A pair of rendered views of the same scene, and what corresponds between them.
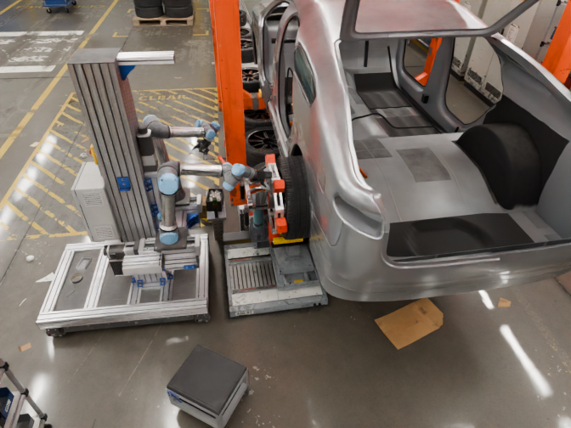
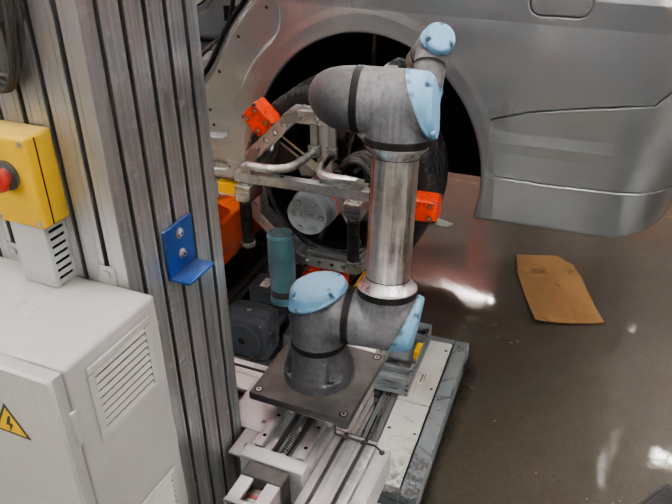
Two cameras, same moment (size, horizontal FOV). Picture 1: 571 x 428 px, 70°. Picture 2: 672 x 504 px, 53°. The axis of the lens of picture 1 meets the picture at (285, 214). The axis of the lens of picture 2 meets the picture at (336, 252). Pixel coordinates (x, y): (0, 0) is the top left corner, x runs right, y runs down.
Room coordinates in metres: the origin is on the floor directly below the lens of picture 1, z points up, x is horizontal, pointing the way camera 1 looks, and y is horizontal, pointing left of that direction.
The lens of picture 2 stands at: (1.52, 1.75, 1.76)
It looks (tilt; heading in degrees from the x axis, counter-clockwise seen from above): 30 degrees down; 302
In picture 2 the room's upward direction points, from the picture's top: 1 degrees counter-clockwise
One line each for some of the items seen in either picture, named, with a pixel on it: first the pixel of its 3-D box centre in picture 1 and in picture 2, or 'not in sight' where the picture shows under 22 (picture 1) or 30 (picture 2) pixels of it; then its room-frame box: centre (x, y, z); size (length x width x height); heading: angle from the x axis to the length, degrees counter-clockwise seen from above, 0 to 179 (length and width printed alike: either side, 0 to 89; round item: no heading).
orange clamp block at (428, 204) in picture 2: (280, 225); (424, 206); (2.28, 0.03, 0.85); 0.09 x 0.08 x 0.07; 11
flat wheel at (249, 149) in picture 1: (268, 148); not in sight; (4.15, 0.21, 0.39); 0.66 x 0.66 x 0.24
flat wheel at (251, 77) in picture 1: (249, 81); not in sight; (6.10, 0.60, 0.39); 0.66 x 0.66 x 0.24
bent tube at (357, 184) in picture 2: (259, 189); (343, 157); (2.46, 0.20, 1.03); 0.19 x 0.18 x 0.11; 101
